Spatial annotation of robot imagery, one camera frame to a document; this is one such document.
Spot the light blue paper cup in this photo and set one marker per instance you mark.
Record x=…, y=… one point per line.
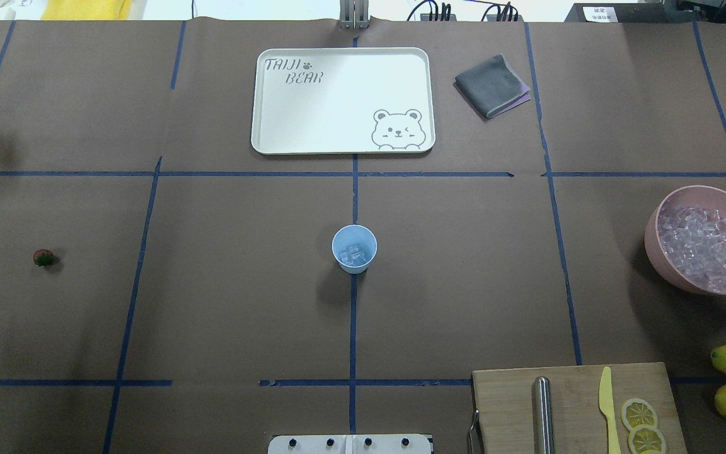
x=351, y=234

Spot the pink bowl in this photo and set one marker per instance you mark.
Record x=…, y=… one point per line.
x=705, y=197

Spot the pile of clear ice cubes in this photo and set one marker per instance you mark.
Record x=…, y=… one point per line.
x=694, y=240

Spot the folded grey purple cloth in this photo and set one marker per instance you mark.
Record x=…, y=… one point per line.
x=492, y=87

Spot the bamboo cutting board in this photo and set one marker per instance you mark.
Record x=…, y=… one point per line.
x=504, y=398

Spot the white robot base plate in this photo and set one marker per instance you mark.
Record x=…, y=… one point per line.
x=352, y=443

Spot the yellow plastic knife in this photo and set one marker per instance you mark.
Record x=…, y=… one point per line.
x=605, y=400

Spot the white bear serving tray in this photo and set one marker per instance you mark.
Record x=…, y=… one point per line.
x=342, y=100

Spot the yellow cloth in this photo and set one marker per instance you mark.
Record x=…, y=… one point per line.
x=86, y=10

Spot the red strawberry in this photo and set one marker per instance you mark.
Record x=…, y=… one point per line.
x=44, y=257

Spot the black cable connector block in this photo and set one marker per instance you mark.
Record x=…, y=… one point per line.
x=500, y=12
x=431, y=11

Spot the black box with label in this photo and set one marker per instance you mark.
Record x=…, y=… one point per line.
x=603, y=12

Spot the aluminium frame post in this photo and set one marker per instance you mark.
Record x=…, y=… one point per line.
x=354, y=14

